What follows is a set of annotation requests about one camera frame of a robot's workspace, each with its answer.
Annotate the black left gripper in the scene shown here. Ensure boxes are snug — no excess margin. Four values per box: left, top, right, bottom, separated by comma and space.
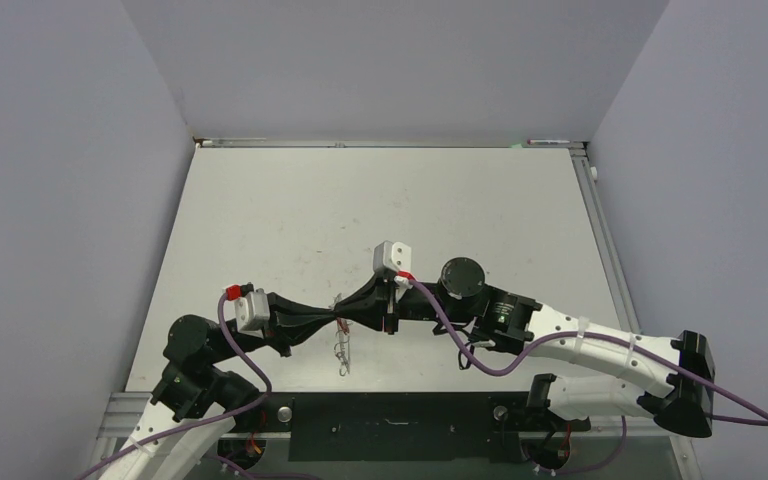
206, 291, 337, 363

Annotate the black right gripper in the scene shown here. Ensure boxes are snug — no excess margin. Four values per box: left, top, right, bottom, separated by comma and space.
334, 271, 474, 334

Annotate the red key tag with key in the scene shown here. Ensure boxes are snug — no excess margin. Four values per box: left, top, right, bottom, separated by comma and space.
336, 318, 350, 334

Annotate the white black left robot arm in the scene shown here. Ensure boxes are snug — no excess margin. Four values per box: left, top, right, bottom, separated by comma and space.
80, 285, 336, 479

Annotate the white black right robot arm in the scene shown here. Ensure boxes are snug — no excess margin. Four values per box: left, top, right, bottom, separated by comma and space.
334, 257, 715, 438

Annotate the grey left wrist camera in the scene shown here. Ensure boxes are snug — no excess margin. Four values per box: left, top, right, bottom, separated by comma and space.
224, 283, 271, 333

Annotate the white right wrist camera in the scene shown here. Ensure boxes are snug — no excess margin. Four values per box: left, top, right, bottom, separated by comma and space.
372, 241, 413, 274

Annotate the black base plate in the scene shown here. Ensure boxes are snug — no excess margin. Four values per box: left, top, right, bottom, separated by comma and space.
218, 390, 591, 465

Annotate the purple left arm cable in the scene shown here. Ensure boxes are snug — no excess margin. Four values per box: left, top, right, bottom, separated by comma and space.
75, 294, 273, 480

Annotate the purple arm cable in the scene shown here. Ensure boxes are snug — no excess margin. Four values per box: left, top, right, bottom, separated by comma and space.
75, 294, 273, 480
397, 271, 768, 427

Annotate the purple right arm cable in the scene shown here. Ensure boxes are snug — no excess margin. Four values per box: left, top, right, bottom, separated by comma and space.
397, 271, 768, 427

